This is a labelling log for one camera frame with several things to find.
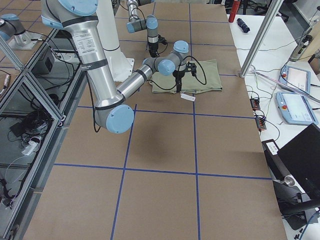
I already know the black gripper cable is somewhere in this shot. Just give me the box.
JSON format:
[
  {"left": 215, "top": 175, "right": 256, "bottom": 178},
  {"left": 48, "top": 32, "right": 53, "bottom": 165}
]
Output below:
[{"left": 149, "top": 55, "right": 207, "bottom": 91}]

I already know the lower blue teach pendant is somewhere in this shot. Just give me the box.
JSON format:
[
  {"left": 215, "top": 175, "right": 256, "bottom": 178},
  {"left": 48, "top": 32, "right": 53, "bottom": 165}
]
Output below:
[{"left": 275, "top": 92, "right": 319, "bottom": 126}]

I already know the white power strip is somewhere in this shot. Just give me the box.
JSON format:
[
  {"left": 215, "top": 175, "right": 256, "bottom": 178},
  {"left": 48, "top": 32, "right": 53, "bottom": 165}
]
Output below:
[{"left": 21, "top": 140, "right": 40, "bottom": 156}]

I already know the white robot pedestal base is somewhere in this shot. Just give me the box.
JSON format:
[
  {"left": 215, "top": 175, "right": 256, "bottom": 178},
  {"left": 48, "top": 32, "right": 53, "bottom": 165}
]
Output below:
[{"left": 96, "top": 0, "right": 135, "bottom": 82}]

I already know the dark blue folded umbrella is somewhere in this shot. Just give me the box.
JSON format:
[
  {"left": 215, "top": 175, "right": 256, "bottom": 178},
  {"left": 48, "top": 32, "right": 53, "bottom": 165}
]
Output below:
[{"left": 236, "top": 18, "right": 250, "bottom": 34}]

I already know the red cylinder bottle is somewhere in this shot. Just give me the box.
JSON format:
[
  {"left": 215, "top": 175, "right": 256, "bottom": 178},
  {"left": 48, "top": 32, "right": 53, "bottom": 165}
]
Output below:
[{"left": 228, "top": 0, "right": 241, "bottom": 23}]

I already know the small orange circuit board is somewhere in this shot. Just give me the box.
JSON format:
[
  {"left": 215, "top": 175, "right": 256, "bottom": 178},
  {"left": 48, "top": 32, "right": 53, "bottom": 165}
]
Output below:
[{"left": 250, "top": 98, "right": 261, "bottom": 111}]

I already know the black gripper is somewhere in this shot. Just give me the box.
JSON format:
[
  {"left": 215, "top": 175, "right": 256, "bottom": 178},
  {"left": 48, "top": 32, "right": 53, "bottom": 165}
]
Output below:
[
  {"left": 147, "top": 36, "right": 167, "bottom": 58},
  {"left": 173, "top": 61, "right": 197, "bottom": 93}
]

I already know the black laptop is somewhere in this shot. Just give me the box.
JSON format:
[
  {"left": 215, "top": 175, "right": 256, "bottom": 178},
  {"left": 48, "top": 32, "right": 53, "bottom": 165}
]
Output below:
[{"left": 277, "top": 123, "right": 320, "bottom": 199}]

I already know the white paper shirt tag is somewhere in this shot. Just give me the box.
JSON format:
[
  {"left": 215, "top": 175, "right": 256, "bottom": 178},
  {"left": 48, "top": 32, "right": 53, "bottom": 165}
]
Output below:
[{"left": 180, "top": 93, "right": 196, "bottom": 102}]

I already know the aluminium frame post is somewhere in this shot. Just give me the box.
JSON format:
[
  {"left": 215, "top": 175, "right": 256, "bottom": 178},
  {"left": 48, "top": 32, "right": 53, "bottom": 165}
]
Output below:
[{"left": 239, "top": 0, "right": 284, "bottom": 78}]

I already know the blue teach pendant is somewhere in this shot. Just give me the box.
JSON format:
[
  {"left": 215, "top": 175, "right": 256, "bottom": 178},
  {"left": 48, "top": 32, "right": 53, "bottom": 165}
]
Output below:
[
  {"left": 275, "top": 92, "right": 319, "bottom": 126},
  {"left": 278, "top": 65, "right": 311, "bottom": 94}
]

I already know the olive green long-sleeve shirt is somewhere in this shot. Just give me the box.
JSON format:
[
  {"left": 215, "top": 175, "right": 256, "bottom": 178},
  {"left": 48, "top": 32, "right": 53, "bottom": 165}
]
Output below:
[{"left": 150, "top": 59, "right": 223, "bottom": 94}]

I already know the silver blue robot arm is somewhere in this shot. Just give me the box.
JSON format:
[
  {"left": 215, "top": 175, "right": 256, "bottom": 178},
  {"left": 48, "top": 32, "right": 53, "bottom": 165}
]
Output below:
[
  {"left": 126, "top": 0, "right": 168, "bottom": 58},
  {"left": 40, "top": 0, "right": 189, "bottom": 134}
]

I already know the upper blue teach pendant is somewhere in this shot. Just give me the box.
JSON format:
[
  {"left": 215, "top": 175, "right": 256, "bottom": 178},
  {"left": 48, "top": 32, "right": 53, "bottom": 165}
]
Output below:
[{"left": 278, "top": 65, "right": 311, "bottom": 94}]

